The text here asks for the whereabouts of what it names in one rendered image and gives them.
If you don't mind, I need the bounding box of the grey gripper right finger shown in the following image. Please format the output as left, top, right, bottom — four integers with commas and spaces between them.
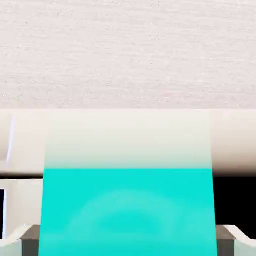
215, 224, 256, 256

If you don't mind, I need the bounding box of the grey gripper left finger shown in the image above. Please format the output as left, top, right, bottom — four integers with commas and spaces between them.
0, 223, 42, 256

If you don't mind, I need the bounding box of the small cyan cube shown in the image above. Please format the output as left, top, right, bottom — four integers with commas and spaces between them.
38, 109, 219, 256

